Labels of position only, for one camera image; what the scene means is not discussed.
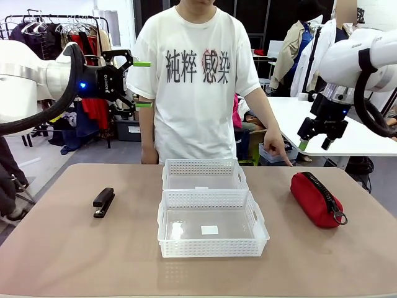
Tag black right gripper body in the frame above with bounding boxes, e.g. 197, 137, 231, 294
310, 92, 351, 138

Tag small white plastic basket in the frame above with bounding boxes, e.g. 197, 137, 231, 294
161, 158, 250, 191

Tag person in white printed t-shirt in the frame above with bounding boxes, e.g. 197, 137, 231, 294
126, 0, 262, 166

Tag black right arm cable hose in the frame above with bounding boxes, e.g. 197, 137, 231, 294
353, 48, 397, 139

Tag grey floor storage bin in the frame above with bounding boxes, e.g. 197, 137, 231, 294
114, 119, 143, 143

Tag black bag under table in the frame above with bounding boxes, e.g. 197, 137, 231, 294
345, 156, 375, 194

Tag seated person in dark trousers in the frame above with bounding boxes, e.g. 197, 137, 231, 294
0, 135, 30, 222

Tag person's right forearm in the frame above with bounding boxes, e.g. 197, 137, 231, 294
137, 95, 156, 150

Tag large white plastic basket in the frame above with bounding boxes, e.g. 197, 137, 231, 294
157, 189, 270, 259

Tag black stapler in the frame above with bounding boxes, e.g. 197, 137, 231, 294
92, 187, 116, 219

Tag red zippered pencil case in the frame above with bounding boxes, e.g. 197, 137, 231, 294
290, 171, 349, 229

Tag person's left hand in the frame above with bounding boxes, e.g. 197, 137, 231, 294
263, 126, 294, 168

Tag clear storage bin dark contents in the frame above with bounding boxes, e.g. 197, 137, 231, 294
258, 141, 299, 165

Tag person's left forearm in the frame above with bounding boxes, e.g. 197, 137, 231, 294
244, 86, 282, 135

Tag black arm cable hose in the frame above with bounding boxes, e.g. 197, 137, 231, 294
0, 42, 87, 137
353, 48, 397, 139

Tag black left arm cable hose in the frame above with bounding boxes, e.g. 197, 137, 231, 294
0, 42, 87, 137

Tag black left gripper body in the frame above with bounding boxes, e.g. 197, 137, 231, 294
76, 66, 128, 102

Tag black clothes rack with garments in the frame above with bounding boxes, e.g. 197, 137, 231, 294
0, 9, 113, 150

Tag person's right hand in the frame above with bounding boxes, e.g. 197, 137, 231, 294
140, 145, 159, 166

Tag white background table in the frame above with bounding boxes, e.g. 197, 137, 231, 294
265, 96, 397, 158

